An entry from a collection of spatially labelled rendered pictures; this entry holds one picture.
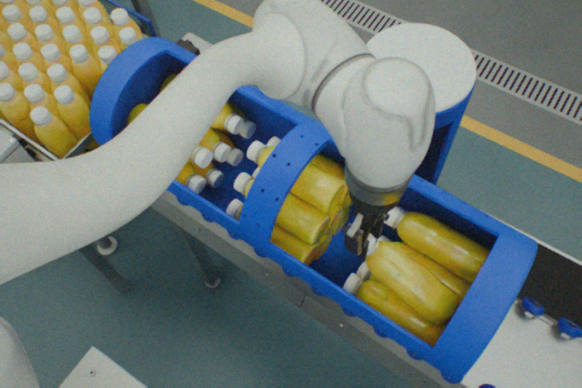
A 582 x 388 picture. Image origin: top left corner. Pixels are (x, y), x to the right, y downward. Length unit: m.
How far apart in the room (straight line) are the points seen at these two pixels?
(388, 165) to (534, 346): 0.71
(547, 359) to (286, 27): 0.87
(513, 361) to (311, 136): 0.60
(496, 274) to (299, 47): 0.50
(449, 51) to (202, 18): 1.81
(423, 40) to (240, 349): 1.29
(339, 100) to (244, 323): 1.61
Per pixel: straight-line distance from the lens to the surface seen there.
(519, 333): 1.25
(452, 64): 1.40
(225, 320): 2.17
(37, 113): 1.36
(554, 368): 1.26
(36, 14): 1.57
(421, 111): 0.58
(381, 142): 0.59
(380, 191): 0.69
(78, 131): 1.43
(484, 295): 0.92
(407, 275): 0.96
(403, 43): 1.42
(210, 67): 0.57
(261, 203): 0.99
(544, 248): 2.23
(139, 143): 0.46
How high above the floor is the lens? 2.08
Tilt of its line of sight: 60 degrees down
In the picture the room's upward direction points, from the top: 5 degrees counter-clockwise
